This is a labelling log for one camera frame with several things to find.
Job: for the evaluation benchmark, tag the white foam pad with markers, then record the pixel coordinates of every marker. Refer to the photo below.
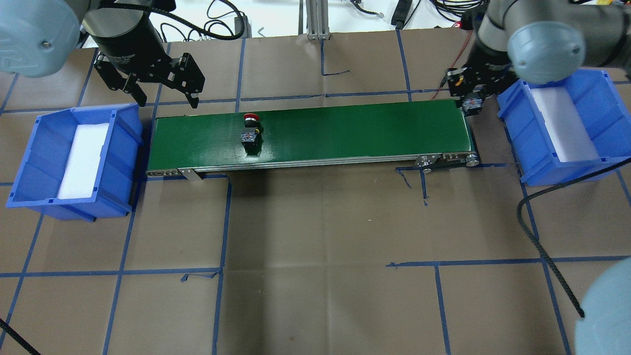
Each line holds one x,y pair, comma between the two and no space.
564,125
83,162

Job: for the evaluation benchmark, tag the right blue plastic bin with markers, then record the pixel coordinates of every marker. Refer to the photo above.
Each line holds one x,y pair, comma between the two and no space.
602,111

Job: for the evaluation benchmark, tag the yellow push button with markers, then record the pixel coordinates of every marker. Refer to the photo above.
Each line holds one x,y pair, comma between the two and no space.
472,104

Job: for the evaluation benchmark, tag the left white foam pad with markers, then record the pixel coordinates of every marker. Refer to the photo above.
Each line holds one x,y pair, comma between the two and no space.
83,162

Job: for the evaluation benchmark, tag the blue plastic bin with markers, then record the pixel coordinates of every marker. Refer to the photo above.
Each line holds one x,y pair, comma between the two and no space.
602,111
43,165

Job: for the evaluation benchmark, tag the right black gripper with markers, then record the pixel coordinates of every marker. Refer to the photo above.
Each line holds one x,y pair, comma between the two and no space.
489,61

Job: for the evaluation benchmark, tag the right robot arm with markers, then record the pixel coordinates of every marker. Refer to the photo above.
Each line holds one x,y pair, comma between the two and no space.
540,41

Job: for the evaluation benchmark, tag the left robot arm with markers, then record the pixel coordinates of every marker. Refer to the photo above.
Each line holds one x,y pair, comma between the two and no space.
37,36

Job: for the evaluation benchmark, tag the right white foam pad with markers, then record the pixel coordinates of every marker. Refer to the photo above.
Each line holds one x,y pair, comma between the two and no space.
564,125

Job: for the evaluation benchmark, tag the left blue plastic bin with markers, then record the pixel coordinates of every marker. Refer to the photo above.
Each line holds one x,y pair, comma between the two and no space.
43,165

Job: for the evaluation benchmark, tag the aluminium profile post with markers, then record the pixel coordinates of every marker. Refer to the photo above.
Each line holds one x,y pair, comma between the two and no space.
317,19

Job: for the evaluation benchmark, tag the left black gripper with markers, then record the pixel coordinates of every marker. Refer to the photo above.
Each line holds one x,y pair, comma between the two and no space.
129,43

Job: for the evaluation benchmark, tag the red push button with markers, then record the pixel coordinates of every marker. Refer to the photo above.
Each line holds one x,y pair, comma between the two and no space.
251,134

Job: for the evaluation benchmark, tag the green conveyor belt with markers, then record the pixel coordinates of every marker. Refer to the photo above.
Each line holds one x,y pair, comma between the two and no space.
435,134

